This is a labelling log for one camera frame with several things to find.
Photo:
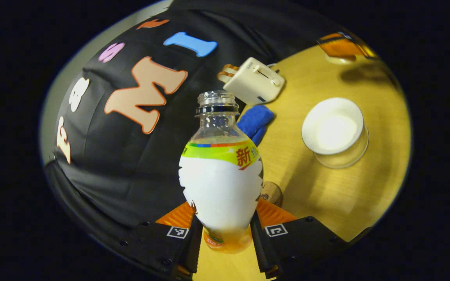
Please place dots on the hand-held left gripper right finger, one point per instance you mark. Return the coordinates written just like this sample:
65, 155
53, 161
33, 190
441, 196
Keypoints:
299, 246

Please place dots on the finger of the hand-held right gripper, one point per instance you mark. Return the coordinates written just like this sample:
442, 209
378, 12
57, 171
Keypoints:
340, 46

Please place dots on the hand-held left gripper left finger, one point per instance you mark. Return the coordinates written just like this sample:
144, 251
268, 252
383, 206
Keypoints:
158, 246

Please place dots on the round cork coaster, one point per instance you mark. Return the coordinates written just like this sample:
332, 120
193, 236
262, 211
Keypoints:
272, 192

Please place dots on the cream teacup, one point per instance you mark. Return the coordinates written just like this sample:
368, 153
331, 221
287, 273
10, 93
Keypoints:
332, 127

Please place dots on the clear water bottle white label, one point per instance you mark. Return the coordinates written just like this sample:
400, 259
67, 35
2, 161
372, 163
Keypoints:
221, 187

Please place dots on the white toaster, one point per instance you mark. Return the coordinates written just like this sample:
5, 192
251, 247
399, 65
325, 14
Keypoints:
254, 82

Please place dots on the blue towel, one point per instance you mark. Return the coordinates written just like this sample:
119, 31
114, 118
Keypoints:
256, 119

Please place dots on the toast slice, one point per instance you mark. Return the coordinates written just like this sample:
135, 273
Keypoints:
231, 68
222, 77

